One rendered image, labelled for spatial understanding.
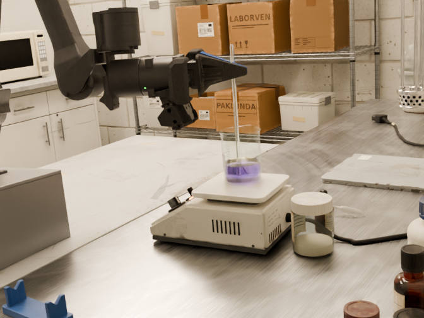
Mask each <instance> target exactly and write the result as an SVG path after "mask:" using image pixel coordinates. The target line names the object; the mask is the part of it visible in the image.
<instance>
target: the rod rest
mask: <svg viewBox="0 0 424 318"><path fill-rule="evenodd" d="M4 293H5V297H6V304H5V305H3V313H4V314H6V315H8V316H11V317H14V318H74V317H73V314H72V313H70V312H68V311H67V307H66V299H65V294H60V295H59V296H58V298H57V300H56V302H55V303H52V302H50V301H46V302H45V303H43V302H40V301H38V300H35V299H32V298H30V297H27V296H26V291H25V284H24V280H18V282H17V284H16V286H15V287H14V288H11V287H9V286H6V287H4Z"/></svg>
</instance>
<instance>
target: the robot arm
mask: <svg viewBox="0 0 424 318"><path fill-rule="evenodd" d="M35 3H36V5H37V8H38V11H39V13H40V15H41V18H42V21H43V23H44V25H45V28H46V30H47V33H48V35H49V38H50V41H51V43H52V47H53V50H54V71H55V74H56V79H57V84H58V87H59V90H60V91H61V93H62V94H63V95H64V96H65V97H67V98H69V99H71V100H77V101H78V100H84V99H87V98H92V97H97V96H98V95H100V94H101V93H102V92H103V91H104V94H103V96H102V98H100V99H99V101H100V102H102V103H103V104H105V106H106V107H107V108H108V109H109V110H111V111H112V110H115V109H118V108H119V104H120V103H119V97H141V96H148V98H152V99H155V98H156V97H159V98H160V100H161V103H162V105H161V107H162V108H164V109H163V110H162V112H161V113H160V115H159V116H158V117H157V119H158V121H159V123H160V125H161V126H164V127H172V130H176V131H177V130H179V129H181V128H183V127H186V126H188V125H190V124H192V123H194V122H195V121H196V120H198V114H197V112H196V110H195V109H193V106H192V104H191V100H192V97H190V96H189V87H191V89H197V90H198V96H199V97H200V96H201V95H202V94H203V93H204V92H205V91H206V90H207V89H208V87H209V86H211V85H213V84H216V83H220V82H223V81H227V80H231V79H234V78H238V77H241V76H245V75H247V67H246V66H243V65H240V64H237V63H235V64H233V63H231V62H230V61H228V60H225V59H222V58H220V57H216V56H214V55H211V54H208V53H205V52H204V50H203V49H192V50H190V51H189V52H188V53H187V54H186V56H185V54H178V55H176V56H163V57H158V56H151V57H144V58H134V59H115V55H119V54H135V50H136V49H138V46H141V36H140V28H139V14H138V8H134V7H125V8H108V10H103V11H98V12H93V13H92V19H93V24H94V27H95V38H96V45H97V48H96V49H91V48H89V46H88V45H87V44H86V43H85V41H84V40H83V37H82V36H81V33H80V30H79V28H78V26H77V23H76V20H75V19H74V16H73V12H72V11H71V8H70V5H69V3H68V0H35ZM10 95H11V89H10V88H3V87H2V85H1V82H0V133H1V126H2V123H3V122H4V121H5V119H6V116H7V113H10V112H11V110H10V107H9V99H10Z"/></svg>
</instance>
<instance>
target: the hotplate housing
mask: <svg viewBox="0 0 424 318"><path fill-rule="evenodd" d="M294 195H295V188H292V186H291V185H285V186H283V187H282V188H281V189H280V190H279V191H278V192H276V193H275V194H274V195H273V196H271V197H270V198H269V199H268V200H267V201H265V202H263V203H245V202H237V201H224V200H216V199H203V198H196V197H195V198H194V199H192V200H191V201H189V202H188V203H186V204H185V205H183V206H181V207H179V208H178V209H176V210H174V211H172V212H171V213H169V214H167V215H165V216H164V217H162V218H160V219H159V220H157V221H155V222H153V223H152V224H151V225H152V226H151V227H150V233H151V234H152V239H153V240H161V241H166V242H175V243H180V244H189V245H198V246H203V247H212V248H218V249H227V250H236V251H241V252H250V253H256V254H266V253H267V252H268V251H269V250H270V249H271V248H272V247H273V246H274V245H275V244H276V243H277V242H278V241H279V240H280V239H281V238H282V236H284V234H285V233H286V232H287V231H289V229H290V228H291V227H292V221H291V198H292V197H293V196H294Z"/></svg>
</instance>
